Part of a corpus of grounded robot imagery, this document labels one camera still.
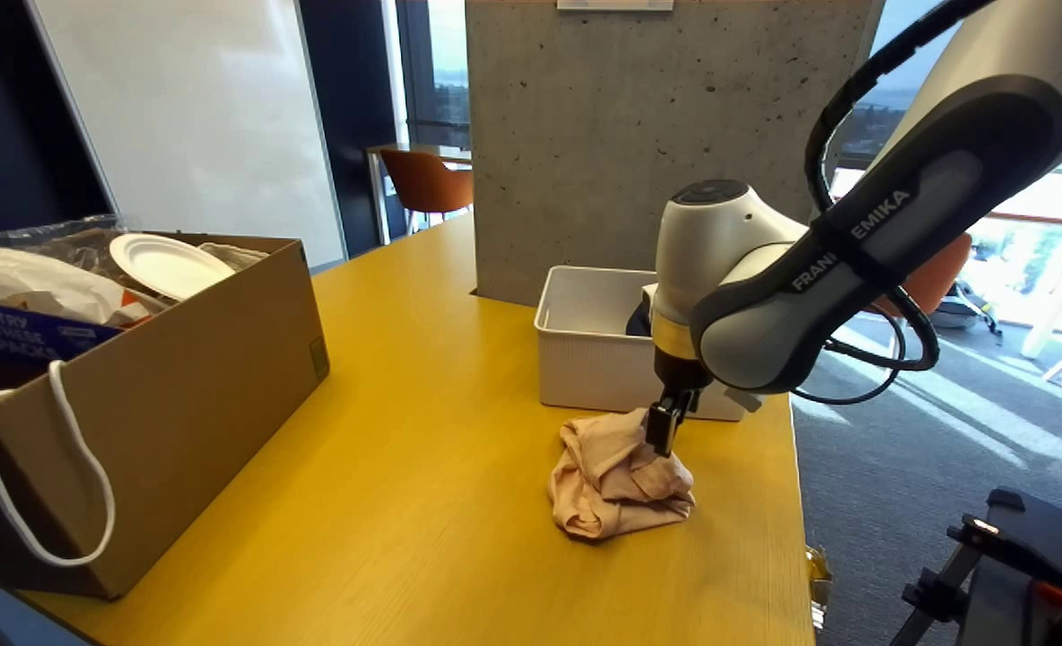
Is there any blue printed package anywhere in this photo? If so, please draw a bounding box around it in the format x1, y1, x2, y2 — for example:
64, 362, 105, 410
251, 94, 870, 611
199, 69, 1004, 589
0, 296, 121, 377

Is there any orange chair with metal frame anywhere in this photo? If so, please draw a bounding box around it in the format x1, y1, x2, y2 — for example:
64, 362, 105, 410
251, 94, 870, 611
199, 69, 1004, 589
368, 144, 477, 244

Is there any peach printed t-shirt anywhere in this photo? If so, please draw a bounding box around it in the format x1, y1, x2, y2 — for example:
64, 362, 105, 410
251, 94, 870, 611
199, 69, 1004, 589
546, 404, 698, 546

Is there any white wall panel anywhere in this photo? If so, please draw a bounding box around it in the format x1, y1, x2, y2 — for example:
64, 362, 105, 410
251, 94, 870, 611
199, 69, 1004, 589
22, 0, 350, 271

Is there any white plastic storage bin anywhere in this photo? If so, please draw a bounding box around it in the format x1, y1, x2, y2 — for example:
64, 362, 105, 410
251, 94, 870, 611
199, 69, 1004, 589
532, 262, 753, 428

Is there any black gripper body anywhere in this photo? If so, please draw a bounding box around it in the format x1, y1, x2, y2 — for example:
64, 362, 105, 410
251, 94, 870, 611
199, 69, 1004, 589
651, 353, 718, 420

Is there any white paper plate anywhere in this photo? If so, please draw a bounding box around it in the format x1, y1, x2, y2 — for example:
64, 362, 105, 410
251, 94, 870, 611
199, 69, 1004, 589
105, 228, 241, 306

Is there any orange and black clamp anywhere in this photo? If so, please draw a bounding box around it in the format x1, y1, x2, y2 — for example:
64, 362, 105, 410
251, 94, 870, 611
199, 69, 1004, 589
886, 514, 1062, 646

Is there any white crumpled plastic bag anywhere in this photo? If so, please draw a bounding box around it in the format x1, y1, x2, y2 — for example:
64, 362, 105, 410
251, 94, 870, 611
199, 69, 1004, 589
0, 241, 130, 331

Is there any brown cardboard box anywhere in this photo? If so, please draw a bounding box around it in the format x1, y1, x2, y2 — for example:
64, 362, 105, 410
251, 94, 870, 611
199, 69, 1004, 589
0, 228, 333, 604

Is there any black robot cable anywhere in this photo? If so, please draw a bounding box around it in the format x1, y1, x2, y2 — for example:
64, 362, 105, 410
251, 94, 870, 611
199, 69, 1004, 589
785, 0, 992, 410

